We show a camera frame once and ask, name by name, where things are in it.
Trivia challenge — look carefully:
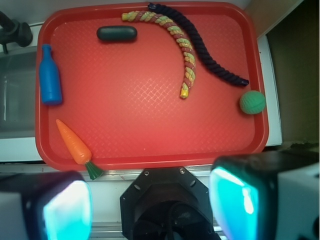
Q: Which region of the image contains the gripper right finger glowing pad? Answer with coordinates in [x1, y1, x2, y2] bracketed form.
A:
[209, 150, 320, 240]

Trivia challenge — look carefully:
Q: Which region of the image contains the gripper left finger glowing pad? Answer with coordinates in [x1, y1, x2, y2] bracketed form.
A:
[0, 171, 93, 240]

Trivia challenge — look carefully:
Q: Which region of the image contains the dark green plastic pickle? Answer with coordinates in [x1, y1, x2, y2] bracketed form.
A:
[96, 25, 138, 42]

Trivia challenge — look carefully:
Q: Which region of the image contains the orange plastic carrot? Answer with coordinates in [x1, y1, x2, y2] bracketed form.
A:
[55, 119, 104, 180]

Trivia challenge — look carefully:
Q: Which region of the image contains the green rubber ball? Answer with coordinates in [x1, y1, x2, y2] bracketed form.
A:
[239, 90, 266, 115]

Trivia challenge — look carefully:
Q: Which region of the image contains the blue plastic bottle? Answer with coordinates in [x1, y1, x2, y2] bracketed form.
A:
[39, 44, 63, 106]

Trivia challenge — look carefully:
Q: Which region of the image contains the red plastic tray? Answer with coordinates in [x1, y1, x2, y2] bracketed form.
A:
[35, 1, 269, 171]

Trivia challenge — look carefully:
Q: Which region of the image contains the grey toy sink basin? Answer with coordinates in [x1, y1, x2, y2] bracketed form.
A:
[0, 47, 37, 139]

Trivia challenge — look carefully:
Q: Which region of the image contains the brown cardboard panel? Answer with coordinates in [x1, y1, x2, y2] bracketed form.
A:
[245, 0, 320, 145]

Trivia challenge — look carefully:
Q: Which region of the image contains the grey sink faucet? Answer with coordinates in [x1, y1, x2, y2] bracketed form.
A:
[0, 11, 33, 54]

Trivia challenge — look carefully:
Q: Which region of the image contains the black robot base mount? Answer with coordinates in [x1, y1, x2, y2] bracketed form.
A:
[119, 167, 220, 240]

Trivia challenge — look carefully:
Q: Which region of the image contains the dark navy twisted rope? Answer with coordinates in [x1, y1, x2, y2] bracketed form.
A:
[147, 2, 250, 88]

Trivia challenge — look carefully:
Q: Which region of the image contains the multicolour twisted rope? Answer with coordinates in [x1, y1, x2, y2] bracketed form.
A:
[121, 10, 197, 99]

